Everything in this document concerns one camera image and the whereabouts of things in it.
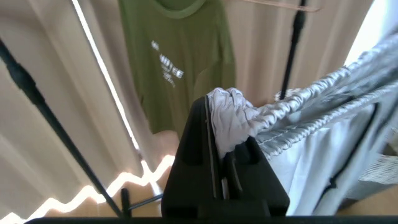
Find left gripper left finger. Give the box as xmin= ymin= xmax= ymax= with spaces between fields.
xmin=160 ymin=95 xmax=224 ymax=218

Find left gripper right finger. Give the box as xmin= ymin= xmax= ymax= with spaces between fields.
xmin=222 ymin=138 xmax=290 ymax=218

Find pale grey shorts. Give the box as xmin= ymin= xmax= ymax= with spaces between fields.
xmin=206 ymin=30 xmax=398 ymax=217

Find green long-sleeved shirt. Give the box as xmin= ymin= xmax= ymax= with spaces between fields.
xmin=118 ymin=0 xmax=238 ymax=139

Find pink clothes hanger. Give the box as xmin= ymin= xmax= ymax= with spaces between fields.
xmin=241 ymin=0 xmax=323 ymax=13

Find black clothes rack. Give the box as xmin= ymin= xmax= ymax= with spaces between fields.
xmin=0 ymin=0 xmax=308 ymax=218

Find beige curtain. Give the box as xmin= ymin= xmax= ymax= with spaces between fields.
xmin=0 ymin=0 xmax=374 ymax=218

